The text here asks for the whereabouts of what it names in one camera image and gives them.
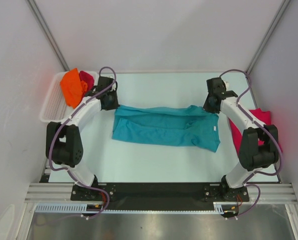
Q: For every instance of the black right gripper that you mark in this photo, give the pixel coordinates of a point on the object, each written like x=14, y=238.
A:
x=207, y=108

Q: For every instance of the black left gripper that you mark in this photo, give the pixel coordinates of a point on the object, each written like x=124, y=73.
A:
x=116, y=103

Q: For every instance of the teal t shirt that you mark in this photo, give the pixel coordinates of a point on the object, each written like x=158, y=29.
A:
x=176, y=127

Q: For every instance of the white perforated plastic basket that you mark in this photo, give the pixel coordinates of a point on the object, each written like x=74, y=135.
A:
x=55, y=108

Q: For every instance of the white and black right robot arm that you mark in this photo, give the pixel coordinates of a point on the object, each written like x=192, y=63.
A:
x=259, y=148

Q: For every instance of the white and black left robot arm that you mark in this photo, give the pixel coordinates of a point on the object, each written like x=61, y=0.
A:
x=64, y=147

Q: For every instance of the crimson t shirt in basket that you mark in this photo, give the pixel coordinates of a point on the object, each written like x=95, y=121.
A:
x=87, y=81

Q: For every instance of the orange t shirt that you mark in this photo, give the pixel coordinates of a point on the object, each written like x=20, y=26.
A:
x=73, y=88

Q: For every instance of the folded crimson t shirt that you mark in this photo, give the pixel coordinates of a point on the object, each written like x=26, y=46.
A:
x=264, y=116

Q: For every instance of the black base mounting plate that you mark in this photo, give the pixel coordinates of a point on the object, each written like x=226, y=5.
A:
x=170, y=196

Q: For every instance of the white slotted cable duct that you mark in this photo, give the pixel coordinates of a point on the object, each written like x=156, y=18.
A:
x=94, y=208

